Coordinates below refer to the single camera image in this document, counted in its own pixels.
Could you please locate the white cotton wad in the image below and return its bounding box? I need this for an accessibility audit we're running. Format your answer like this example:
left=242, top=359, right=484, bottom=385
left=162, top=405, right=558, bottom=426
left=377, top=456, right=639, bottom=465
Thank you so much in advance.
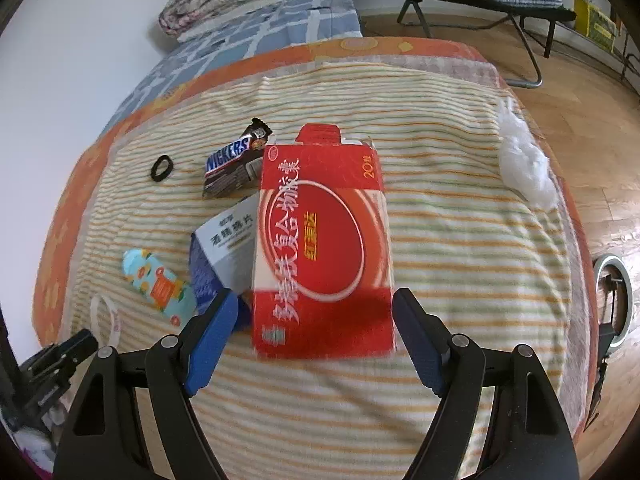
left=497, top=97, right=558, bottom=211

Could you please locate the yellow box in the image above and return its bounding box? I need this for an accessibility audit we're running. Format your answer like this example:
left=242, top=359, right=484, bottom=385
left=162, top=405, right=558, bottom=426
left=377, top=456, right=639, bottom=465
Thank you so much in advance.
left=574, top=0, right=617, bottom=53

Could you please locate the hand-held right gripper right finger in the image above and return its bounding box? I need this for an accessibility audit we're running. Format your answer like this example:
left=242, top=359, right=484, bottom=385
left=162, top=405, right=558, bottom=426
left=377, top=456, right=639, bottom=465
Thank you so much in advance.
left=392, top=287, right=581, bottom=480

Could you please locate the chocolate bar wrapper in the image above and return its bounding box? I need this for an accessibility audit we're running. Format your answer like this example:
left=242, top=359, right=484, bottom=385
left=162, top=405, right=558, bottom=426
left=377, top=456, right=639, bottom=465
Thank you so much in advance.
left=201, top=117, right=273, bottom=200

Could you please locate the cream striped cloth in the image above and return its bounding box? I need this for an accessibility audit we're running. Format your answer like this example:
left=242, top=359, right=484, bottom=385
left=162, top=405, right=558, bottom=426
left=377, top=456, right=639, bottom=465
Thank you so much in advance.
left=65, top=60, right=586, bottom=480

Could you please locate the beige fringed blanket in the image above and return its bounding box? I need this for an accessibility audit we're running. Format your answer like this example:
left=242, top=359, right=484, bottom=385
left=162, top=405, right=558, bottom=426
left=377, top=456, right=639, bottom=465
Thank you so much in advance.
left=70, top=52, right=596, bottom=436

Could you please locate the blue checked sheet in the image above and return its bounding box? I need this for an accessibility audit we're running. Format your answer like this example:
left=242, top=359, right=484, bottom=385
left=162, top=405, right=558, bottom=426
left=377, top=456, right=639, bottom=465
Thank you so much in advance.
left=97, top=0, right=363, bottom=136

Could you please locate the black hair tie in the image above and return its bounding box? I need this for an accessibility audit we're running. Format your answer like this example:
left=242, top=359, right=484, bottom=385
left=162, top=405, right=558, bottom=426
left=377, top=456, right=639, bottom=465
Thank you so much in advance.
left=150, top=156, right=175, bottom=183

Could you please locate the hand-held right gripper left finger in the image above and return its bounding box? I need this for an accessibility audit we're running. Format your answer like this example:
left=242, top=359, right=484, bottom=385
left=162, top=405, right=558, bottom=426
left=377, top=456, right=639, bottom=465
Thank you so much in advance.
left=52, top=287, right=241, bottom=480

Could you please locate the orange bedsheet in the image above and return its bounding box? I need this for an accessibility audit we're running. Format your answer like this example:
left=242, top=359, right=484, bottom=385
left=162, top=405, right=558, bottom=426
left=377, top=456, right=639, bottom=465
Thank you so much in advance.
left=32, top=35, right=601, bottom=441

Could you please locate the red medicine box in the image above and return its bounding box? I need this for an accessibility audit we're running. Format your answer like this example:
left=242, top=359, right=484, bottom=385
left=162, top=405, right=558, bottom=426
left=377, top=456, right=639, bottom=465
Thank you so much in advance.
left=250, top=124, right=398, bottom=361

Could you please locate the light blue fruit-print packet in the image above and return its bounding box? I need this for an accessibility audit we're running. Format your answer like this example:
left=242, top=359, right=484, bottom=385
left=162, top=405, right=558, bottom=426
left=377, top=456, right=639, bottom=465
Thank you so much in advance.
left=121, top=248, right=197, bottom=328

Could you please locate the white ring light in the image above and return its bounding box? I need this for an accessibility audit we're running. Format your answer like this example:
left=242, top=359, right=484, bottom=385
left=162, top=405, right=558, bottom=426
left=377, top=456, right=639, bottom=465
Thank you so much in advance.
left=592, top=255, right=640, bottom=361

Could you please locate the black folding lounger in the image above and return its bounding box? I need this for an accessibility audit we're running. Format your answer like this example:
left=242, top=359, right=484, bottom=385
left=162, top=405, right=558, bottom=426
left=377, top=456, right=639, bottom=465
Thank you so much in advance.
left=392, top=0, right=578, bottom=88

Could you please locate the white and blue box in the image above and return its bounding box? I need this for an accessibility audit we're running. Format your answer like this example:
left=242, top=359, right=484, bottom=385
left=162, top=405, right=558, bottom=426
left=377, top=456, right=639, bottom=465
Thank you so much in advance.
left=189, top=192, right=261, bottom=333

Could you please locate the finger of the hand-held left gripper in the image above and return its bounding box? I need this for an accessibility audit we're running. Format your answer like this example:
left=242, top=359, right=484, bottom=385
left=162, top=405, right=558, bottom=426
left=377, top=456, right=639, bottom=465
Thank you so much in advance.
left=22, top=329, right=99, bottom=378

